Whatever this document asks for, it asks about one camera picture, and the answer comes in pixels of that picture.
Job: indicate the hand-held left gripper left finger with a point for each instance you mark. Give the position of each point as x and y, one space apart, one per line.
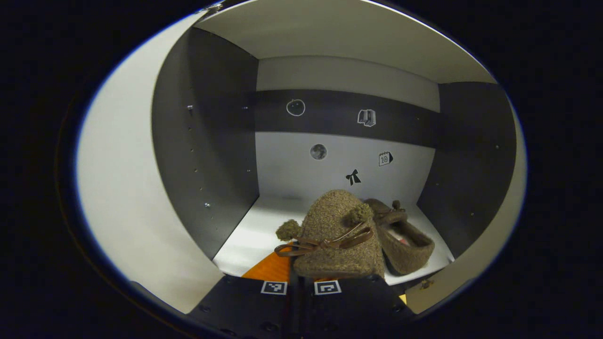
245 306

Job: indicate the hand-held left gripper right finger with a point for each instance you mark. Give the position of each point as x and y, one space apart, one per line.
358 306

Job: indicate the brown fuzzy shoe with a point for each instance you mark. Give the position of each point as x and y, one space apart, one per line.
330 221
410 249

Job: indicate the white cabinet door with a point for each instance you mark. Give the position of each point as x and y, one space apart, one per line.
494 245
127 179

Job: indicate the white shoe cabinet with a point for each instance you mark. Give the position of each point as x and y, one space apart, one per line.
330 108

